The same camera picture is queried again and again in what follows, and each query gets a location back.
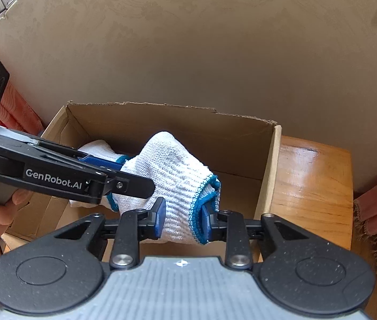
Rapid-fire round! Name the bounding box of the white knit glove blue cuff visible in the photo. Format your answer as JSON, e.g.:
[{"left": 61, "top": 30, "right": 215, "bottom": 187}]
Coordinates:
[
  {"left": 113, "top": 131, "right": 221, "bottom": 245},
  {"left": 69, "top": 139, "right": 127, "bottom": 212}
]

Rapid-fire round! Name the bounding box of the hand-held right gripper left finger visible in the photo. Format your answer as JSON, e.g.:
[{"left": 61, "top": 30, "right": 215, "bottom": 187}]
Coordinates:
[{"left": 53, "top": 197, "right": 166, "bottom": 271}]

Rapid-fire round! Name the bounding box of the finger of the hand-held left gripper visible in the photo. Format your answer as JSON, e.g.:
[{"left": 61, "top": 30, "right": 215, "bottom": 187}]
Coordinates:
[
  {"left": 78, "top": 155, "right": 126, "bottom": 173},
  {"left": 25, "top": 137, "right": 156, "bottom": 205}
]

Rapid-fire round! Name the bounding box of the orange patterned curtain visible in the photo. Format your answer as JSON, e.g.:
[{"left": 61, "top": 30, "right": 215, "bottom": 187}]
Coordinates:
[{"left": 0, "top": 85, "right": 45, "bottom": 134}]

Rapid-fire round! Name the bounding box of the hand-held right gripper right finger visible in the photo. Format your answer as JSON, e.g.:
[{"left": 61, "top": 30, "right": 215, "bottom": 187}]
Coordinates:
[{"left": 199, "top": 203, "right": 309, "bottom": 270}]

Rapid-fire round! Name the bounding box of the brown cardboard box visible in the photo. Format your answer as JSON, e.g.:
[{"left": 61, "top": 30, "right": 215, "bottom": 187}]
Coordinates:
[{"left": 0, "top": 101, "right": 282, "bottom": 264}]

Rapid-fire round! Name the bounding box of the person's left hand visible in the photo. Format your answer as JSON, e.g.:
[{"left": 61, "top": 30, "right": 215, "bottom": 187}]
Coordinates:
[{"left": 0, "top": 188, "right": 31, "bottom": 250}]

